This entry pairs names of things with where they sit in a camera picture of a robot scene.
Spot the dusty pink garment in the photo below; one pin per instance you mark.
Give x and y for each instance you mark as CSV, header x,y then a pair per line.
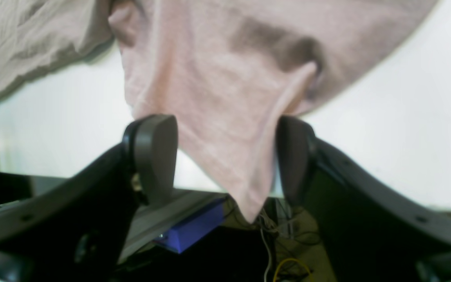
x,y
227,69

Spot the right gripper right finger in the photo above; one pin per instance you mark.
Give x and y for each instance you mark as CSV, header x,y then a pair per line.
x,y
371,233

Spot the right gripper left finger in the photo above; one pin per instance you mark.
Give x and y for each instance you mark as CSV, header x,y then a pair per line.
x,y
69,229

